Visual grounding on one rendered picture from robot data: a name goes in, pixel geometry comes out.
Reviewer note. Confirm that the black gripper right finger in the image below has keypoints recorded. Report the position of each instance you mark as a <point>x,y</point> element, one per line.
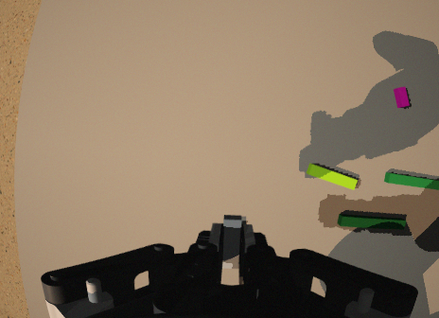
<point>351,291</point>

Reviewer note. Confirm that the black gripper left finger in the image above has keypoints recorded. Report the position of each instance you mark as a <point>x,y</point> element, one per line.
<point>92,287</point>

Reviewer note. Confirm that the magenta rectangular block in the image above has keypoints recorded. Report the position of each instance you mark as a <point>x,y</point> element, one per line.
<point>401,97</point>

